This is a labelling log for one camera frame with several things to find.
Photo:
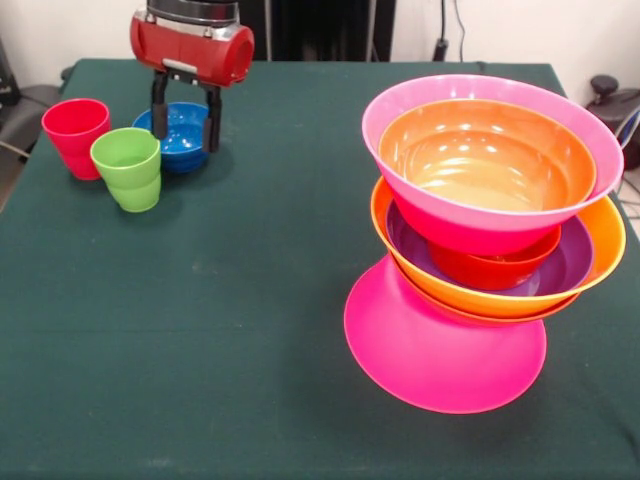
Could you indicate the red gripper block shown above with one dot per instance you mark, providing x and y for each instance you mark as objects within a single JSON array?
[{"x": 195, "y": 50}]

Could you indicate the green cup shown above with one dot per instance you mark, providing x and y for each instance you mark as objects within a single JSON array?
[{"x": 130, "y": 175}]

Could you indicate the purple bowl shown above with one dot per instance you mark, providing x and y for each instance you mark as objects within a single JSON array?
[{"x": 410, "y": 245}]

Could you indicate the pink bowl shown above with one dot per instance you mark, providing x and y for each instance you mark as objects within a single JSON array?
[
  {"x": 450, "y": 225},
  {"x": 445, "y": 365}
]

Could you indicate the shallow red-orange bowl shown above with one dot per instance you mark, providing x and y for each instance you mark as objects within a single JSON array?
[{"x": 485, "y": 150}]

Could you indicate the small red bowl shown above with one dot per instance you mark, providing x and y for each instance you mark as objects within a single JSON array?
[{"x": 480, "y": 275}]

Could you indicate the deep red-orange bowl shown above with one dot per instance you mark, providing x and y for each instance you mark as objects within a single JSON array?
[{"x": 500, "y": 320}]

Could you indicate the orange bowl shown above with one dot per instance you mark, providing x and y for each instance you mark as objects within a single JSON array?
[{"x": 607, "y": 240}]

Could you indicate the blue bowl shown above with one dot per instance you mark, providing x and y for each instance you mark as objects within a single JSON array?
[{"x": 185, "y": 135}]

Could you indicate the red cup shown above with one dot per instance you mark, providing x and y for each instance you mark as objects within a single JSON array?
[{"x": 73, "y": 145}]

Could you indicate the dark green tablecloth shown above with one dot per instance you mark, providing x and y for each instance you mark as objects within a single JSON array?
[{"x": 200, "y": 350}]

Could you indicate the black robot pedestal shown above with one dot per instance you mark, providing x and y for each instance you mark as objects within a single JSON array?
[{"x": 320, "y": 30}]

